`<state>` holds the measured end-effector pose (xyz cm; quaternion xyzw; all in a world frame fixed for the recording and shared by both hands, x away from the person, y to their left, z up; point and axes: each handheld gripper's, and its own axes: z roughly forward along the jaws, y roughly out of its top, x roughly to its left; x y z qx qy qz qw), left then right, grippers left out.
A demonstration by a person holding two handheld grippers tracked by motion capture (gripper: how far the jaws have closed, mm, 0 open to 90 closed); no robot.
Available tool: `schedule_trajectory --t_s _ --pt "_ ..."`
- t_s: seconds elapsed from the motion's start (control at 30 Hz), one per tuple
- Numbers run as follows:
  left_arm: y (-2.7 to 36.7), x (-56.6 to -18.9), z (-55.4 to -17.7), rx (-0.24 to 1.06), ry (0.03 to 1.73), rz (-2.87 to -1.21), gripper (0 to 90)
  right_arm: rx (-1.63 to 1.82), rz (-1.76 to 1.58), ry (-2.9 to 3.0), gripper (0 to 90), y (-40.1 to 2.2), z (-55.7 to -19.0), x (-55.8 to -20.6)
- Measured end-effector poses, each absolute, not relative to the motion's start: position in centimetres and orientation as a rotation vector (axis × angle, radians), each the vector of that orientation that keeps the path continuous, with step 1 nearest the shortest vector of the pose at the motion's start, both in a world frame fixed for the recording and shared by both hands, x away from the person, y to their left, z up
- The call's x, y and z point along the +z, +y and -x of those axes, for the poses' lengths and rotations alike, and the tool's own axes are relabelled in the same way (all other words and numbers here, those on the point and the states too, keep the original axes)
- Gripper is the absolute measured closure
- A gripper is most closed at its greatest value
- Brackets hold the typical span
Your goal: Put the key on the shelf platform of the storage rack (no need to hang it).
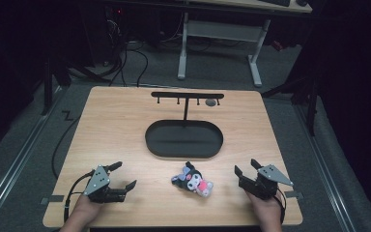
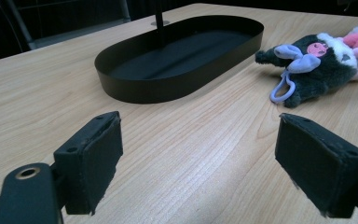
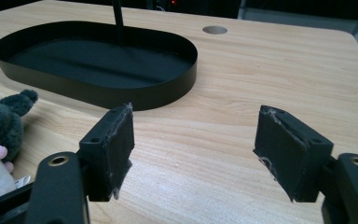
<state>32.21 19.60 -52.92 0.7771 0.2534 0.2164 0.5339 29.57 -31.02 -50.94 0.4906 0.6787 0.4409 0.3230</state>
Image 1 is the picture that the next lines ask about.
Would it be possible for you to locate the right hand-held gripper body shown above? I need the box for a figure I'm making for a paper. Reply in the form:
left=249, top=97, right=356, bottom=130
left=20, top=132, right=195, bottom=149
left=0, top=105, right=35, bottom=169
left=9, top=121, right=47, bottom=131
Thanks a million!
left=239, top=163, right=295, bottom=201

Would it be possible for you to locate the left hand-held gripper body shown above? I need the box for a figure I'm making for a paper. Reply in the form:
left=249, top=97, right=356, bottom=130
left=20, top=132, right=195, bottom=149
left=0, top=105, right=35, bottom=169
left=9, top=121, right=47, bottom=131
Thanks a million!
left=82, top=164, right=127, bottom=204

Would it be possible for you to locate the black cartoon plush keychain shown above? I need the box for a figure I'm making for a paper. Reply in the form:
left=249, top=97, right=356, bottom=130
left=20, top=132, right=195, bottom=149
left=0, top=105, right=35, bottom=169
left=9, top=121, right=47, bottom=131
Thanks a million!
left=170, top=160, right=214, bottom=198

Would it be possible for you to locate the black hook stand with tray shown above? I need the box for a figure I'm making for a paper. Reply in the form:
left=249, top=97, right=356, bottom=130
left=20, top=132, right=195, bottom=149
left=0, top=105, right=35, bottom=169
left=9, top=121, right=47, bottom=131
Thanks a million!
left=144, top=91, right=225, bottom=160

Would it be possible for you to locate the person's left hand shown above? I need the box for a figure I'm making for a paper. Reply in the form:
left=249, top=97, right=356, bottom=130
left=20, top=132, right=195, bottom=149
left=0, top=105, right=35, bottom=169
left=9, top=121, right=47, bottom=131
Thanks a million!
left=71, top=193, right=104, bottom=223

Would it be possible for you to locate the person's right hand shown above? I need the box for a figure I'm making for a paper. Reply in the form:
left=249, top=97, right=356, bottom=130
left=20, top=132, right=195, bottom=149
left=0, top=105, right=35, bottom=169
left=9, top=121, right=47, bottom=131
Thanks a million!
left=244, top=190, right=285, bottom=230

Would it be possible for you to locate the grey tape strip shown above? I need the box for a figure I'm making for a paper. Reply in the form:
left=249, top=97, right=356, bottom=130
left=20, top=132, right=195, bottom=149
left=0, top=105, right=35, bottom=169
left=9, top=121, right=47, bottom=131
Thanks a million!
left=284, top=190, right=304, bottom=199
left=40, top=194, right=65, bottom=206

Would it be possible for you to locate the black metal stand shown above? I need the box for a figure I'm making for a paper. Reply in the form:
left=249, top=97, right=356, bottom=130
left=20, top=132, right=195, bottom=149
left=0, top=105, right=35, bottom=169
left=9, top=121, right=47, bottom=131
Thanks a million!
left=40, top=57, right=71, bottom=117
left=261, top=69, right=320, bottom=137

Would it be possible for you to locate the white-legged desk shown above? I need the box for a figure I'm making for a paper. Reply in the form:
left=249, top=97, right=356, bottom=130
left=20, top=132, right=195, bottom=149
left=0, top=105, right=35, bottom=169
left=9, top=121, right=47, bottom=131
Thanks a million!
left=131, top=0, right=313, bottom=88

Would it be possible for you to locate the black keyboard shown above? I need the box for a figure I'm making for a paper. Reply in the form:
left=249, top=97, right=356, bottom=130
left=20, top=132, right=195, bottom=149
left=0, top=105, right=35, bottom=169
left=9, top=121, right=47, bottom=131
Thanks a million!
left=259, top=0, right=292, bottom=8

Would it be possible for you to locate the right hand-held gripper cable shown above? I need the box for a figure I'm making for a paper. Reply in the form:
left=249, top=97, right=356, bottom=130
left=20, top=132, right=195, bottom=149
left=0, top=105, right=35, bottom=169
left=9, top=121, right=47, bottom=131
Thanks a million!
left=274, top=187, right=287, bottom=225

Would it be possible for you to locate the hand-held gripper cable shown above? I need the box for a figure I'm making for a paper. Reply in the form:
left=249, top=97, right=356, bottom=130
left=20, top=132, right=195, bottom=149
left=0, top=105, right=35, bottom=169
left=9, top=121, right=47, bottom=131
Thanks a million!
left=63, top=169, right=95, bottom=224
left=274, top=187, right=287, bottom=225

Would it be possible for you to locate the left hand-held gripper cable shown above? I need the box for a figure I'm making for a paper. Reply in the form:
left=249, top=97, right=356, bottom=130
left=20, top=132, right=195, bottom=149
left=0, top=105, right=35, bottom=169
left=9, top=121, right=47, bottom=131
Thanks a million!
left=63, top=169, right=95, bottom=224

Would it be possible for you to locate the black floor cable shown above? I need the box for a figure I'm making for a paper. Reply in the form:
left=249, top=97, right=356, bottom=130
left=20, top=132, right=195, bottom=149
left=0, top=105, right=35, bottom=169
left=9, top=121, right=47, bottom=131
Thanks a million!
left=50, top=110, right=82, bottom=181

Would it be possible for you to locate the bundle of black cables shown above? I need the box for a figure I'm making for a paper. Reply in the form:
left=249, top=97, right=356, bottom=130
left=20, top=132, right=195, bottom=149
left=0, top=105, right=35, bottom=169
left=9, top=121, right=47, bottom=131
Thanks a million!
left=100, top=6, right=150, bottom=89

